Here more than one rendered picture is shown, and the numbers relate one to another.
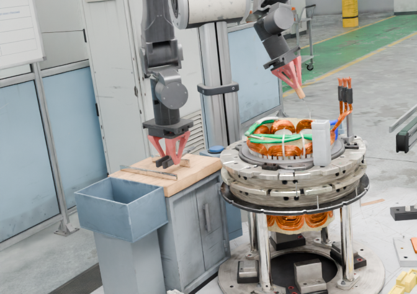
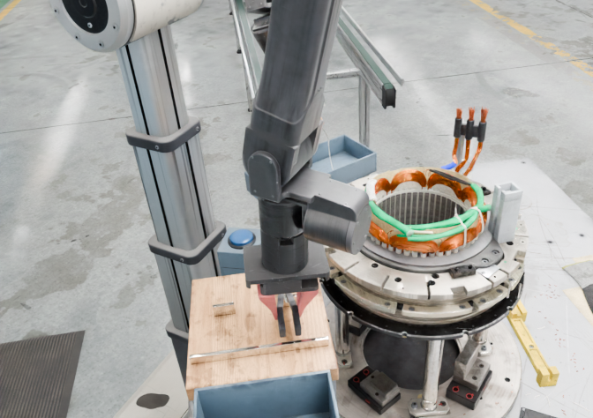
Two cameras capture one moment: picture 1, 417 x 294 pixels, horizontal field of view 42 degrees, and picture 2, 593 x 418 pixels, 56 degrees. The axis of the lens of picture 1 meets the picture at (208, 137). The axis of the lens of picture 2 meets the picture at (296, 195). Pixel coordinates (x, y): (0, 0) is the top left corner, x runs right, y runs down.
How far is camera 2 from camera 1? 0.90 m
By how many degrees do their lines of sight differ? 43
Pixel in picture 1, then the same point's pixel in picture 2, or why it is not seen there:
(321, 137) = (514, 208)
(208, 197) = not seen: hidden behind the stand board
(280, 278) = (398, 372)
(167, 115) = (303, 253)
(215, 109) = (180, 168)
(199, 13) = (149, 21)
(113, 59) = not seen: outside the picture
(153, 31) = (306, 122)
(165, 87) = (356, 223)
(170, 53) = (311, 149)
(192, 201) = not seen: hidden behind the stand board
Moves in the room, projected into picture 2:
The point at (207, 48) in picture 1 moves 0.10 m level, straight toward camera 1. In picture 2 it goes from (154, 75) to (189, 89)
